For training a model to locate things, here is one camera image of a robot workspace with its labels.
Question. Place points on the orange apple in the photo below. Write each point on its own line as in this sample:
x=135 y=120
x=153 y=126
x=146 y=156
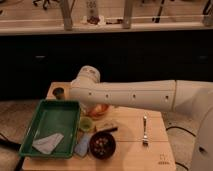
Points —
x=98 y=109

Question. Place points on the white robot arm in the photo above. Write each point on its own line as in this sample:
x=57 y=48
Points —
x=193 y=98

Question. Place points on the green plastic tray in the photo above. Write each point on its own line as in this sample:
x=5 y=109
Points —
x=50 y=117

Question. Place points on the white cloth in tray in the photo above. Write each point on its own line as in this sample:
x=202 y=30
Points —
x=48 y=144

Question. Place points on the orange bowl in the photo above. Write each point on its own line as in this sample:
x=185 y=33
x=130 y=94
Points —
x=97 y=115

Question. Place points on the small green cup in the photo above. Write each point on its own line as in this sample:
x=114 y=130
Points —
x=86 y=124

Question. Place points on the dark small cup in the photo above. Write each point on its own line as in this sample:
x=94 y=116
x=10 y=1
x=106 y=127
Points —
x=59 y=93

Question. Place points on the dark plate with food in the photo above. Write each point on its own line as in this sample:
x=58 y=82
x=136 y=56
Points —
x=102 y=145

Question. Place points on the metal fork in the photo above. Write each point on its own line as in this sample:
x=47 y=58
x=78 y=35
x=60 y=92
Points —
x=145 y=137

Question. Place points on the blue sponge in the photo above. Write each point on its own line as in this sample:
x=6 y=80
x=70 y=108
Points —
x=82 y=146

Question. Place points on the brush with black handle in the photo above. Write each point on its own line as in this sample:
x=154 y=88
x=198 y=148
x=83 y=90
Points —
x=106 y=127

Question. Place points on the wooden shelf frame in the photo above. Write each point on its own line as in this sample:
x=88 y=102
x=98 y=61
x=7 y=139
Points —
x=103 y=16

